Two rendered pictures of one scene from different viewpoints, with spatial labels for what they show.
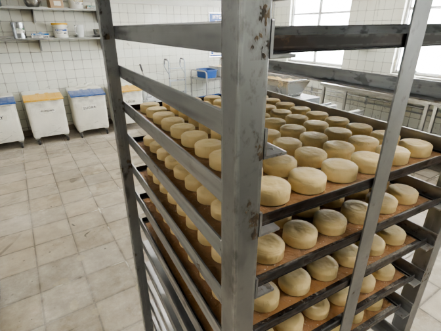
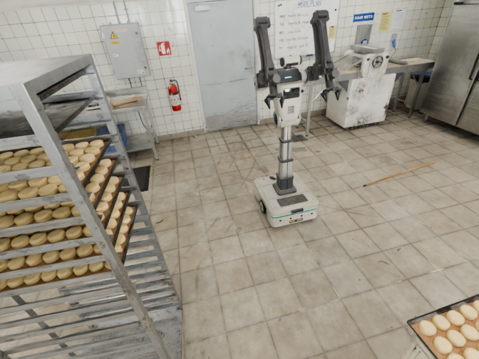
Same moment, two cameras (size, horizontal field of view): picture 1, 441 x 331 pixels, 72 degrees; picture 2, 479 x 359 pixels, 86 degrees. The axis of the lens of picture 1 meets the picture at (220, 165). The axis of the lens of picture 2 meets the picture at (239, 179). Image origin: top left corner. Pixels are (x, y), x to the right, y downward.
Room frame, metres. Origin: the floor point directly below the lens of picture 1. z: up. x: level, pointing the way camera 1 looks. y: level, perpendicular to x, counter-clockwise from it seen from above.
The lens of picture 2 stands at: (1.67, -0.51, 1.92)
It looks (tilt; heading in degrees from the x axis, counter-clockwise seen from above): 34 degrees down; 112
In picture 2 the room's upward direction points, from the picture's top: 5 degrees counter-clockwise
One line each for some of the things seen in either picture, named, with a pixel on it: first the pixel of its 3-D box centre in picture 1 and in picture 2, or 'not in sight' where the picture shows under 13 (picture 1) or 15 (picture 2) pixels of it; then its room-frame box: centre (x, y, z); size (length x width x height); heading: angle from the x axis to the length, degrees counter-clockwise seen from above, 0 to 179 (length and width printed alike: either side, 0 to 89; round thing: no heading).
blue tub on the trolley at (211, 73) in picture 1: (206, 73); not in sight; (6.35, 0.27, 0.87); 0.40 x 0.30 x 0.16; 36
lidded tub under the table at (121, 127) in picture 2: not in sight; (113, 137); (-1.53, 2.33, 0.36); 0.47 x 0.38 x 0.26; 124
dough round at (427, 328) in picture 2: not in sight; (427, 328); (2.09, 0.13, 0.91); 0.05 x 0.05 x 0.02
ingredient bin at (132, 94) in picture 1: (125, 106); not in sight; (5.59, 1.75, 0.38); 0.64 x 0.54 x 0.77; 30
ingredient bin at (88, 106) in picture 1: (88, 111); not in sight; (5.24, 2.30, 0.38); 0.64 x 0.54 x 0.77; 32
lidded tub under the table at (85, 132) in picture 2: not in sight; (83, 142); (-1.91, 2.09, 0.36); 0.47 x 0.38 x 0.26; 123
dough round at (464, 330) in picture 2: not in sight; (469, 333); (2.22, 0.15, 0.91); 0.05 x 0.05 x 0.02
